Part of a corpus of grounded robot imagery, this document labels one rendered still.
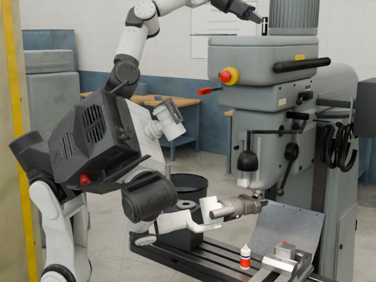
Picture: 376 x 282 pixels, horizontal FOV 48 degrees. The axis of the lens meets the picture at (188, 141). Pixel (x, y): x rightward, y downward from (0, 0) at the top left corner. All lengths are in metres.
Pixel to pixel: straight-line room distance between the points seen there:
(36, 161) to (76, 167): 0.27
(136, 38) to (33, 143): 0.52
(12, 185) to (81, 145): 1.72
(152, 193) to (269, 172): 0.52
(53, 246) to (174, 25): 5.96
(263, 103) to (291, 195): 0.72
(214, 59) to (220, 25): 5.26
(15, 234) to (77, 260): 1.47
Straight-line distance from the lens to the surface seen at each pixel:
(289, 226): 2.11
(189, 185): 4.01
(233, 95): 1.56
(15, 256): 3.15
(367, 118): 1.72
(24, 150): 1.55
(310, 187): 2.05
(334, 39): 5.96
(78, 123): 1.32
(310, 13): 1.79
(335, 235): 2.16
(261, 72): 1.40
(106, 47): 8.45
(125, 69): 1.43
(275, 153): 1.60
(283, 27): 1.76
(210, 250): 2.00
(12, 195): 2.99
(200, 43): 6.95
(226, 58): 1.45
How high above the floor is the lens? 1.89
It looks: 14 degrees down
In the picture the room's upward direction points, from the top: straight up
